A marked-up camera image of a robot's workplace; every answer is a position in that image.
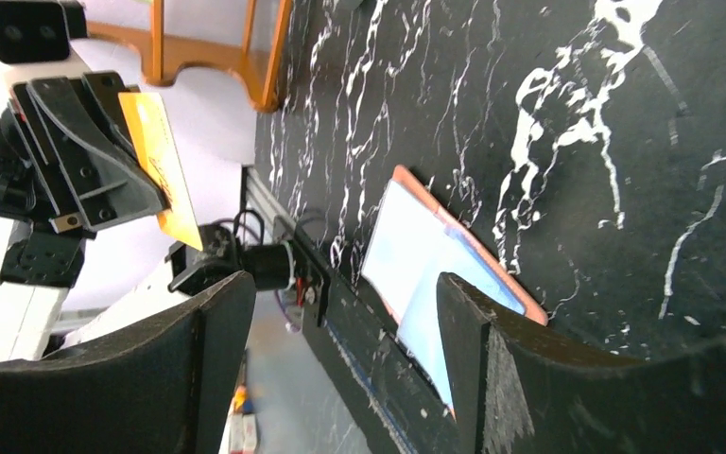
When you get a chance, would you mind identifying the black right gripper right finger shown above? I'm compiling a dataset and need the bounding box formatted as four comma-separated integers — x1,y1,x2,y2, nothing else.
437,272,726,453

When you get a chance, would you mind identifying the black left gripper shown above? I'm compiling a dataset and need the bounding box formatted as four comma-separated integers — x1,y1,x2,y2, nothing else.
0,71,166,241

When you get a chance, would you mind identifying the gold VIP card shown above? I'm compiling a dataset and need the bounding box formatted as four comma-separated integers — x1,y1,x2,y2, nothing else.
118,92,203,252

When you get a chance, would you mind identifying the pink leather card holder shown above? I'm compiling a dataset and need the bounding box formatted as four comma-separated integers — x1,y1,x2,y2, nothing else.
361,165,548,408

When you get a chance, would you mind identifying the orange wooden shelf rack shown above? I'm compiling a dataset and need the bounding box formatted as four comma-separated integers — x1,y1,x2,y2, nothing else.
87,1,293,114

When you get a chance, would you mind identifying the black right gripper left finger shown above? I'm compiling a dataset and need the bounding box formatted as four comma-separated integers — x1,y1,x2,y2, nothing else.
0,271,256,453

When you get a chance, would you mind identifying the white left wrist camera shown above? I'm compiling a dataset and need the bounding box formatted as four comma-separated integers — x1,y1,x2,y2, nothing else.
0,1,89,85

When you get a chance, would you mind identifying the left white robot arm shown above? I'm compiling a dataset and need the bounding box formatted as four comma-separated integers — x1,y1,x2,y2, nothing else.
0,72,182,362

